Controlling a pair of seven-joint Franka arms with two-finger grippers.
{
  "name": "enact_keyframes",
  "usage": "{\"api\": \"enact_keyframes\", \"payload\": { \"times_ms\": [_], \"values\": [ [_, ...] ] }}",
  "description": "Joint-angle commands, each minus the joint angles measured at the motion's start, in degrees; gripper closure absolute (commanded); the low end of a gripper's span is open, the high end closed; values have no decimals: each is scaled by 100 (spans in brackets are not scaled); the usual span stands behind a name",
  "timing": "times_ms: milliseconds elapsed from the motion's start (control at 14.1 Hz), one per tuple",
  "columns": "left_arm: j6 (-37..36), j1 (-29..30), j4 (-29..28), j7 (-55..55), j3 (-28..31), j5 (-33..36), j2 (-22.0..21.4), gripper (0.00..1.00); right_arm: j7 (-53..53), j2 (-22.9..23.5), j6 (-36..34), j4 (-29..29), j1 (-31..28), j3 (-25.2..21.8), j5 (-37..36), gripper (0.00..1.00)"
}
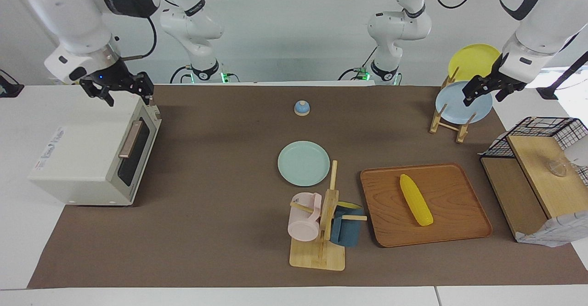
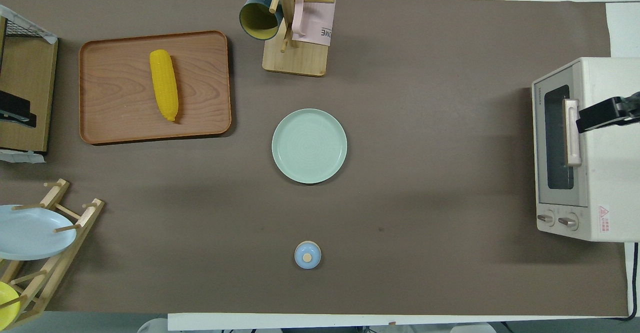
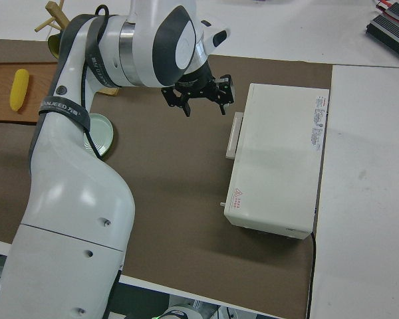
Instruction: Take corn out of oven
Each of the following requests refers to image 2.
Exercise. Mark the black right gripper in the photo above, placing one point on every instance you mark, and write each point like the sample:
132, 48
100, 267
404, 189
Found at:
612, 110

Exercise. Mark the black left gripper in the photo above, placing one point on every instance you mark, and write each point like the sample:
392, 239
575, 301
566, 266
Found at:
12, 103

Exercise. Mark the white toaster oven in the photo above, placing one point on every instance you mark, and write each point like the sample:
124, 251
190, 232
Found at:
607, 173

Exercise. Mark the yellow corn cob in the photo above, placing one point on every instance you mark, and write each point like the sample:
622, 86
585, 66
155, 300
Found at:
164, 83

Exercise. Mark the pale green plate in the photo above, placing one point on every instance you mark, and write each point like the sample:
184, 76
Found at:
309, 146

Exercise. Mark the silver oven knob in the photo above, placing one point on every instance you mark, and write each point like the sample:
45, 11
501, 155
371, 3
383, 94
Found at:
568, 221
546, 218

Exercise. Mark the wooden serving tray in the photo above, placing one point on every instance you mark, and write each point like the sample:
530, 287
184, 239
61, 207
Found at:
115, 88

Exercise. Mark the light blue plate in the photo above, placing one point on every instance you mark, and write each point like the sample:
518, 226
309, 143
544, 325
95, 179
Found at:
30, 233

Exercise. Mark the wooden dish rack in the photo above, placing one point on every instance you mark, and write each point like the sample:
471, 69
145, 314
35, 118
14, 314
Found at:
60, 253

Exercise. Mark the yellow plate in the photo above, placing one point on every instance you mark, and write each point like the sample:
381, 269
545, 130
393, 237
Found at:
6, 305

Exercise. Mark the brown table mat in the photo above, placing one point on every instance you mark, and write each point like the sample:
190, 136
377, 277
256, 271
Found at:
400, 198

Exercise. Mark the white rounded object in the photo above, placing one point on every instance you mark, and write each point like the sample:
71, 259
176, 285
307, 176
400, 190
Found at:
472, 328
152, 326

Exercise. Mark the dark green mug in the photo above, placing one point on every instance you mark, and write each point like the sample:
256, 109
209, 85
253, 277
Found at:
257, 18

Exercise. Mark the wooden mug tree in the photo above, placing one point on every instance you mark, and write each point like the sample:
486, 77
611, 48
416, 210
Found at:
297, 60

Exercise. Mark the pink mug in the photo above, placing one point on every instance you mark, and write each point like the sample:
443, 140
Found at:
315, 23

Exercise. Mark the blue jar with cork lid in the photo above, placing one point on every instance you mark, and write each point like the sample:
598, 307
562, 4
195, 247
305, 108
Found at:
307, 255

